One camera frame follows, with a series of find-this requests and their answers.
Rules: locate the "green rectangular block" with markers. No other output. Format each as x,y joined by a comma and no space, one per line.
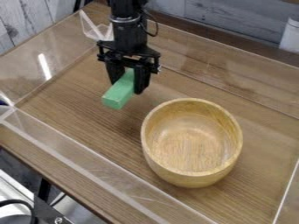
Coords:
121,92

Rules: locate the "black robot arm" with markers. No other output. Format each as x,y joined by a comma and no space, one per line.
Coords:
129,9

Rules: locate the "brown wooden bowl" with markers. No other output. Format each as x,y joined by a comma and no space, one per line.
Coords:
192,140

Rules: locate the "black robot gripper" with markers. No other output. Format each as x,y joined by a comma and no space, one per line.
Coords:
128,51

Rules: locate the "black bracket with screw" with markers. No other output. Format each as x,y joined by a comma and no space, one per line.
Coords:
46,214

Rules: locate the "black metal table leg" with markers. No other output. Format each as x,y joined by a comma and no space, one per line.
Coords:
45,190

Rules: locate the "white cylindrical container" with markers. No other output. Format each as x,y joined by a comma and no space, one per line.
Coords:
290,39

